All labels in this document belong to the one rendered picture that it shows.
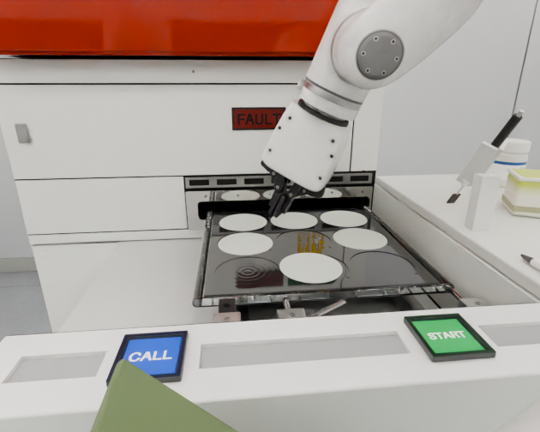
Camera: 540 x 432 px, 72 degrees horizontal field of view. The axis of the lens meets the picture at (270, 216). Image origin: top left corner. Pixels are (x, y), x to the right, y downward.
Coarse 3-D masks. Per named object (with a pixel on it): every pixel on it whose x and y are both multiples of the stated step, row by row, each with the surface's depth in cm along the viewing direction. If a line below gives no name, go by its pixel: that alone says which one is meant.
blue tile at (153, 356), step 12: (132, 348) 32; (144, 348) 32; (156, 348) 32; (168, 348) 32; (180, 348) 32; (132, 360) 30; (144, 360) 30; (156, 360) 30; (168, 360) 30; (156, 372) 29; (168, 372) 29
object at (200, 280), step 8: (208, 216) 80; (208, 224) 76; (208, 232) 72; (208, 240) 69; (208, 248) 67; (200, 256) 62; (200, 264) 59; (200, 272) 57; (200, 280) 55; (200, 288) 53; (200, 296) 51
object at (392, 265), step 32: (320, 224) 77; (224, 256) 63; (256, 256) 63; (352, 256) 63; (384, 256) 63; (224, 288) 53; (256, 288) 53; (288, 288) 53; (320, 288) 53; (352, 288) 53
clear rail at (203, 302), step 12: (360, 288) 53; (372, 288) 53; (384, 288) 53; (396, 288) 53; (408, 288) 53; (420, 288) 53; (432, 288) 53; (444, 288) 53; (192, 300) 50; (204, 300) 50; (216, 300) 50; (240, 300) 50; (252, 300) 50; (264, 300) 51; (276, 300) 51; (300, 300) 51; (312, 300) 52
